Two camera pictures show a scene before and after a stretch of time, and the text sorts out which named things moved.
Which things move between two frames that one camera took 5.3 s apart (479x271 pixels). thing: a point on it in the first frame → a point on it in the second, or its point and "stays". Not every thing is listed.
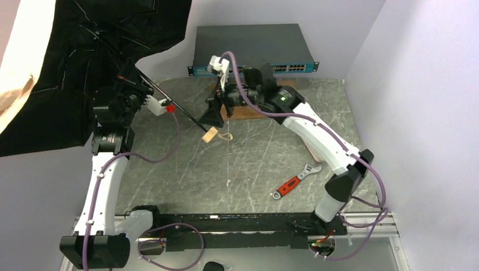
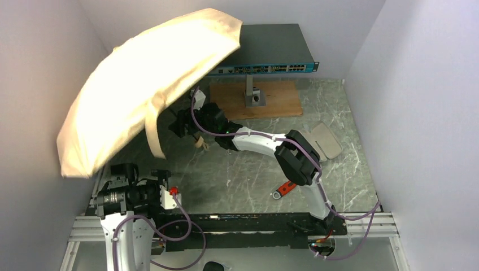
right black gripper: (223, 98) → (183, 125)
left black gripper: (132, 85) → (160, 179)
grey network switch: (283, 46) stays
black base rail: (182, 232) stays
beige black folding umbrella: (60, 58) → (134, 79)
